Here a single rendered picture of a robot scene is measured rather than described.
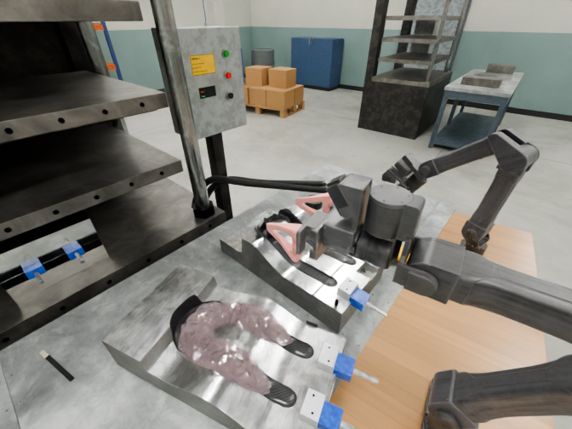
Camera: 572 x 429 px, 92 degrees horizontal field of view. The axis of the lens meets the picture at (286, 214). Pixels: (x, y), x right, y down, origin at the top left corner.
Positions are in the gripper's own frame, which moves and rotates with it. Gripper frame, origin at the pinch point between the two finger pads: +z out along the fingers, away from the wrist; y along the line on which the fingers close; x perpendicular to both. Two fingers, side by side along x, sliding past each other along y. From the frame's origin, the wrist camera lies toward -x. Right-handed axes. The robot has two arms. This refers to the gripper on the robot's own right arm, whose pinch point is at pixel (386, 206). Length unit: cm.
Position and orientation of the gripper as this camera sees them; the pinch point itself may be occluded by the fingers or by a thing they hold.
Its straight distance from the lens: 125.1
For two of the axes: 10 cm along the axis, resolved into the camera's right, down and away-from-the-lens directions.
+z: -4.0, 5.3, 7.5
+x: 7.0, 7.1, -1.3
